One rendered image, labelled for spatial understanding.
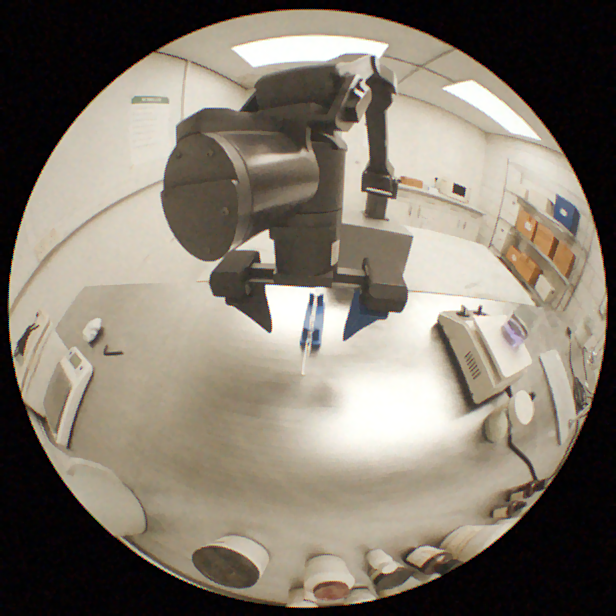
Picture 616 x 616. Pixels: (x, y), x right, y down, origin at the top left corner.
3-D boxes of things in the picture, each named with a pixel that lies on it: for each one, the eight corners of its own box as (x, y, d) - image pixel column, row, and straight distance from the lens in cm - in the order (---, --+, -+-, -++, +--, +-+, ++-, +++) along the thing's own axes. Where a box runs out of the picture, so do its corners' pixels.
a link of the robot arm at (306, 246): (433, 232, 16) (408, 209, 21) (187, 221, 18) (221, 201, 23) (404, 316, 19) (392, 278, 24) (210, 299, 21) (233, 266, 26)
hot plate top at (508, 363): (470, 320, 37) (473, 316, 36) (504, 317, 46) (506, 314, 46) (501, 382, 33) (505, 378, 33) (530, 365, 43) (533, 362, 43)
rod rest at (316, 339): (307, 304, 40) (307, 289, 38) (325, 305, 40) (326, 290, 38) (299, 345, 33) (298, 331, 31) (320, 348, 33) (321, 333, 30)
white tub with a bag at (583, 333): (582, 353, 138) (601, 323, 135) (572, 333, 136) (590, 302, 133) (583, 347, 152) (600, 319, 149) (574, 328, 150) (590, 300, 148)
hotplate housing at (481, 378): (433, 320, 45) (448, 289, 40) (472, 317, 53) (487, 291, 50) (473, 420, 38) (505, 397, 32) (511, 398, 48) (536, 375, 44)
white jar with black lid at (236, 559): (277, 548, 30) (267, 568, 23) (259, 575, 33) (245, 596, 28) (225, 526, 30) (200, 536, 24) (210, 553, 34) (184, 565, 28)
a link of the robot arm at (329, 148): (302, 131, 22) (233, 124, 15) (361, 132, 20) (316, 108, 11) (302, 192, 22) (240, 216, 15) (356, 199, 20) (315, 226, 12)
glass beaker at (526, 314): (506, 356, 37) (536, 317, 33) (492, 326, 39) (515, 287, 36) (524, 352, 43) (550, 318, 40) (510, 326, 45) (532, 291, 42)
